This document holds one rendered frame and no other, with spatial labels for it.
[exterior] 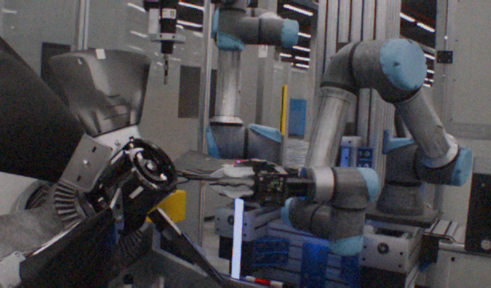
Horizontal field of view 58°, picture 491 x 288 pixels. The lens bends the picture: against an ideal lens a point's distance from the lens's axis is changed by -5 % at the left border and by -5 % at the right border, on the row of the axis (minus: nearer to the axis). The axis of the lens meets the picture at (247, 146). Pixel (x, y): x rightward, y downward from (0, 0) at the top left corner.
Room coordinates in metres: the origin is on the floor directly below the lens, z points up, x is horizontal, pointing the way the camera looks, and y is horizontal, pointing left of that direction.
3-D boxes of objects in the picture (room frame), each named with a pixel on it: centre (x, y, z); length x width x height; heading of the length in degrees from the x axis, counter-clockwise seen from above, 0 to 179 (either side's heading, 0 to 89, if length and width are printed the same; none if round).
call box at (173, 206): (1.37, 0.27, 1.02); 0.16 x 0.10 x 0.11; 63
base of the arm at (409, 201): (1.41, -0.49, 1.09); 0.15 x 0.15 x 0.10
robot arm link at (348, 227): (1.02, -0.22, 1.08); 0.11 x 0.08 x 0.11; 41
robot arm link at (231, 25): (1.28, 0.05, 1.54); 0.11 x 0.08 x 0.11; 92
